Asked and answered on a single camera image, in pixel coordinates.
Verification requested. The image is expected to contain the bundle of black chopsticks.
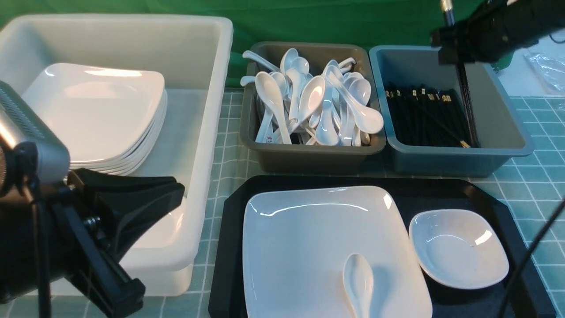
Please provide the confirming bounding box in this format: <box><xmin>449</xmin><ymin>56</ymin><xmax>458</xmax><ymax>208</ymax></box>
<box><xmin>385</xmin><ymin>82</ymin><xmax>480</xmax><ymax>148</ymax></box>

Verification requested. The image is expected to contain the black serving tray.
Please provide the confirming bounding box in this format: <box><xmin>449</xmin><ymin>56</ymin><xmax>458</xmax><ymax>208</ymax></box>
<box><xmin>208</xmin><ymin>175</ymin><xmax>557</xmax><ymax>318</ymax></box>

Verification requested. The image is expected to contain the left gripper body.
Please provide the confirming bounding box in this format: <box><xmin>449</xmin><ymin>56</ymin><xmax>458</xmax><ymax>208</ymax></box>
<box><xmin>0</xmin><ymin>148</ymin><xmax>146</xmax><ymax>318</ymax></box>

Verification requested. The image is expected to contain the white spoon front left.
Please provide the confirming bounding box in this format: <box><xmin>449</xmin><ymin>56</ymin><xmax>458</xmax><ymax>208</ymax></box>
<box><xmin>256</xmin><ymin>71</ymin><xmax>291</xmax><ymax>144</ymax></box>

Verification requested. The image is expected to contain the stack of white square plates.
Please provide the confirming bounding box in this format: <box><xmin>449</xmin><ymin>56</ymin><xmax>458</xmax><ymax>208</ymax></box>
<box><xmin>22</xmin><ymin>63</ymin><xmax>167</xmax><ymax>175</ymax></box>

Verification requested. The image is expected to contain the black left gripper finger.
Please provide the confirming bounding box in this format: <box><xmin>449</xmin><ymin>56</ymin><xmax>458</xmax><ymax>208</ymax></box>
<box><xmin>68</xmin><ymin>169</ymin><xmax>185</xmax><ymax>260</ymax></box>

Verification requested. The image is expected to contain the white square rice plate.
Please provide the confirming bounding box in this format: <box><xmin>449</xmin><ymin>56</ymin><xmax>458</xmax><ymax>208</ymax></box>
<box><xmin>242</xmin><ymin>186</ymin><xmax>433</xmax><ymax>318</ymax></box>

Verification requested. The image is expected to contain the small white bowl in tub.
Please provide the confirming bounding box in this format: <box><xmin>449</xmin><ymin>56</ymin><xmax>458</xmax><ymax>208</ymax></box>
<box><xmin>133</xmin><ymin>197</ymin><xmax>186</xmax><ymax>248</ymax></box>

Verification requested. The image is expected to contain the white spoon long right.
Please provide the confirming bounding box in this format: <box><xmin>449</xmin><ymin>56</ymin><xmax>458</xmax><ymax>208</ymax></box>
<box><xmin>325</xmin><ymin>65</ymin><xmax>384</xmax><ymax>134</ymax></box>

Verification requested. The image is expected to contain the grey spoon bin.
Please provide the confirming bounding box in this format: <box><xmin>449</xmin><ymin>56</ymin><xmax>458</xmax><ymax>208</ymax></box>
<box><xmin>239</xmin><ymin>42</ymin><xmax>387</xmax><ymax>174</ymax></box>

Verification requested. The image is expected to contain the white ceramic spoon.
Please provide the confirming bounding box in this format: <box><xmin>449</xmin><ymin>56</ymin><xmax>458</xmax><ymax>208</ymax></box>
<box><xmin>342</xmin><ymin>253</ymin><xmax>375</xmax><ymax>318</ymax></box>

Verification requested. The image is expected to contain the blue chopstick bin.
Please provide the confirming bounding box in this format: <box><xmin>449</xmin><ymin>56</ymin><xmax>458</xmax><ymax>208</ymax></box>
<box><xmin>369</xmin><ymin>45</ymin><xmax>535</xmax><ymax>177</ymax></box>

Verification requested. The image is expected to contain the clear plastic bag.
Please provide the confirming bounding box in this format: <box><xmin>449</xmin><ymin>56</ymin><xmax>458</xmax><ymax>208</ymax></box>
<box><xmin>524</xmin><ymin>52</ymin><xmax>565</xmax><ymax>95</ymax></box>

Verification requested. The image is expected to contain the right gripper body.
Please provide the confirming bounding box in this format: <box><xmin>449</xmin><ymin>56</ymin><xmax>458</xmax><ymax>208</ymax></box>
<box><xmin>430</xmin><ymin>0</ymin><xmax>565</xmax><ymax>64</ymax></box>

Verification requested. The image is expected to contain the white spoon centre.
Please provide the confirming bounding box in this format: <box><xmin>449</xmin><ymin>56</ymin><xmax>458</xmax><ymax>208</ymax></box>
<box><xmin>289</xmin><ymin>75</ymin><xmax>326</xmax><ymax>134</ymax></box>

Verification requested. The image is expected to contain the black chopstick pair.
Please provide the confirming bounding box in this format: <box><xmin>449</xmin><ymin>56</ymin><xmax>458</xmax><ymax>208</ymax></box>
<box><xmin>456</xmin><ymin>63</ymin><xmax>480</xmax><ymax>148</ymax></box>

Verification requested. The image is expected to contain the small white sauce dish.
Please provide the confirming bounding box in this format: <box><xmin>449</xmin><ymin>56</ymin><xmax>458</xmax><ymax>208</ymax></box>
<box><xmin>408</xmin><ymin>209</ymin><xmax>510</xmax><ymax>290</ymax></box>

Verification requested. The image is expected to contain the large white plastic tub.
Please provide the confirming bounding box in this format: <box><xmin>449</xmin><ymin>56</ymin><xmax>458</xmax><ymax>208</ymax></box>
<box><xmin>1</xmin><ymin>14</ymin><xmax>234</xmax><ymax>296</ymax></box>

